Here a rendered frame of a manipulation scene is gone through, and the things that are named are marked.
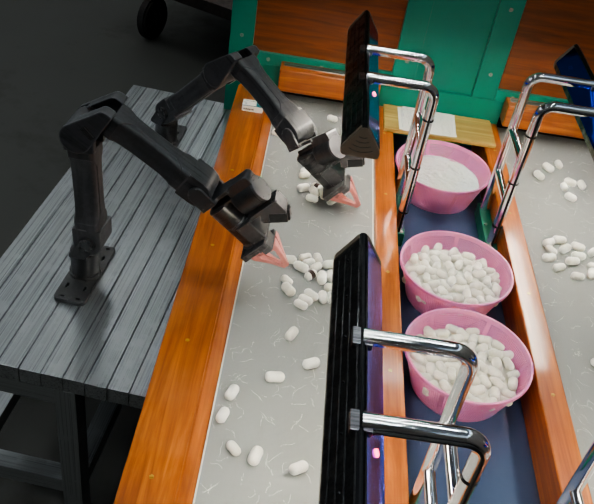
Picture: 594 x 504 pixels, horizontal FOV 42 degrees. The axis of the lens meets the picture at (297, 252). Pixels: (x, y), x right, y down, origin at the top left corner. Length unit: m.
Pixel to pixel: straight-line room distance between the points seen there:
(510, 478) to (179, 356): 0.67
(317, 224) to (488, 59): 0.79
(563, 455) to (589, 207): 0.93
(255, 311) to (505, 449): 0.57
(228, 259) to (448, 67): 1.00
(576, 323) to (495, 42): 0.90
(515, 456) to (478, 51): 1.24
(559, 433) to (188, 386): 0.70
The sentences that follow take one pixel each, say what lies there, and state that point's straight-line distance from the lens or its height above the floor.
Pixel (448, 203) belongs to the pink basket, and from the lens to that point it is 2.12.
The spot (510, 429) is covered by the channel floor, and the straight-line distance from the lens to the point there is 1.66.
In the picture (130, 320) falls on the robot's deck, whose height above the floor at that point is 0.67.
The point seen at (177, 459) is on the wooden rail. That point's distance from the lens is 1.35.
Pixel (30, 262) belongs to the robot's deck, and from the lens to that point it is 1.86.
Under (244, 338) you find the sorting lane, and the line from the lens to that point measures 1.58.
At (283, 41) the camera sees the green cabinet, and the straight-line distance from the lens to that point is 2.36.
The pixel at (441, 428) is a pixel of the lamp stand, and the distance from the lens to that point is 1.00.
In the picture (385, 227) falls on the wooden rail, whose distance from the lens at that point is 1.90.
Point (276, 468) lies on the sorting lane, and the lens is 1.39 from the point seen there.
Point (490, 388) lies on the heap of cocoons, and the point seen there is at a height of 0.72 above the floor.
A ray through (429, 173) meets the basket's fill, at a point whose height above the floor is 0.74.
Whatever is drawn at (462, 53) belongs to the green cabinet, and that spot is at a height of 0.97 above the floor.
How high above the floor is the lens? 1.86
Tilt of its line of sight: 39 degrees down
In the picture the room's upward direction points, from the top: 10 degrees clockwise
